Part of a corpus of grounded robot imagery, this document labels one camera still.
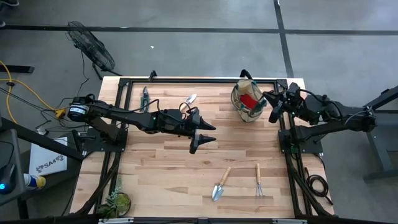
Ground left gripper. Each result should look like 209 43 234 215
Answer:
154 107 217 155

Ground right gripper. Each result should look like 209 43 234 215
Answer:
262 82 312 124

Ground red garden glove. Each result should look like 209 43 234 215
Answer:
239 94 259 110

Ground beige green-trimmed gardening bag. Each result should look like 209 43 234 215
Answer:
230 78 267 123

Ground wooden-handled metal trowel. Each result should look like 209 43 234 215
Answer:
211 166 232 202

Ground dark green pruning shears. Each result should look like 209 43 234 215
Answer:
139 86 150 113

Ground hand rake wooden handle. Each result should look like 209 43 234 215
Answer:
254 162 265 197

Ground black metal stand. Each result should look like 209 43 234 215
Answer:
343 85 398 181

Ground green succulent plant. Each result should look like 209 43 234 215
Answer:
96 186 132 219

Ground black floor fan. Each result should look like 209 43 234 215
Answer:
65 21 123 80

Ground white printed box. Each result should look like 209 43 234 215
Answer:
28 136 68 177

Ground black side desk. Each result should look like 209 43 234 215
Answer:
0 116 85 218

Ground yellow and blue can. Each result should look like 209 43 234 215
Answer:
23 173 47 191

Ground black bar on floor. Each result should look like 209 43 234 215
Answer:
0 65 35 75

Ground black computer mouse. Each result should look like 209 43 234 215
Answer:
0 163 16 195

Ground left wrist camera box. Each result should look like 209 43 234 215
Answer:
186 107 200 122

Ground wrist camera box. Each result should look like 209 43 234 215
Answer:
285 82 302 101
186 107 200 122

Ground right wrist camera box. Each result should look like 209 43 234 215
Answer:
285 82 302 101

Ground black aluminium table frame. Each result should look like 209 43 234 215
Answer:
74 77 333 218

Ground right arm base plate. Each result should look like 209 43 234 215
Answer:
278 129 324 155

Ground coiled black cable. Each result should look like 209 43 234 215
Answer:
304 167 334 206

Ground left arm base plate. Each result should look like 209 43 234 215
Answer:
72 128 127 153

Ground silver metal bracket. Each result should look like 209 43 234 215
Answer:
98 217 134 224
272 219 308 224

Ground black fan power cable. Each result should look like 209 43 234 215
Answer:
76 50 91 98

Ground yellow cable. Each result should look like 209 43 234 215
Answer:
0 60 62 124

